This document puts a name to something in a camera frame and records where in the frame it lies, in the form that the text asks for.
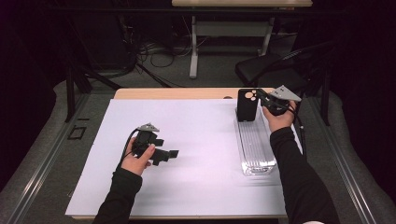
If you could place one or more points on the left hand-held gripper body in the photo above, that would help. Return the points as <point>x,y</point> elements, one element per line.
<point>145,138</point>

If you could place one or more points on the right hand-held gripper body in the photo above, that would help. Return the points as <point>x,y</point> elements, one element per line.
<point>280,99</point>

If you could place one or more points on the clear plastic package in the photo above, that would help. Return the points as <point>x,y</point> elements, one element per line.
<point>255,146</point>

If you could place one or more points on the person's right hand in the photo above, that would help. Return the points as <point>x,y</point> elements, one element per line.
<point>280,123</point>

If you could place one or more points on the person's left hand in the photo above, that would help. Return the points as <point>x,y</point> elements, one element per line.
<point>137,163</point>

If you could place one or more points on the black chair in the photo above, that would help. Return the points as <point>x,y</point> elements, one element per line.
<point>264,70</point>

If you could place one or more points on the white board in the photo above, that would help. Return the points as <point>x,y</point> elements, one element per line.
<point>202,130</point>

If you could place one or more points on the black metal stand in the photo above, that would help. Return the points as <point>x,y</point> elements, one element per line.
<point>70,93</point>
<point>326,99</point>

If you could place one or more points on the white-legged wooden desk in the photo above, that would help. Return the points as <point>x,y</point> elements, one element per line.
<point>230,29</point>

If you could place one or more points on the grey metal floor rail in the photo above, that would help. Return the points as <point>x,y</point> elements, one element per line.
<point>46,161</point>
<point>342,161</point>

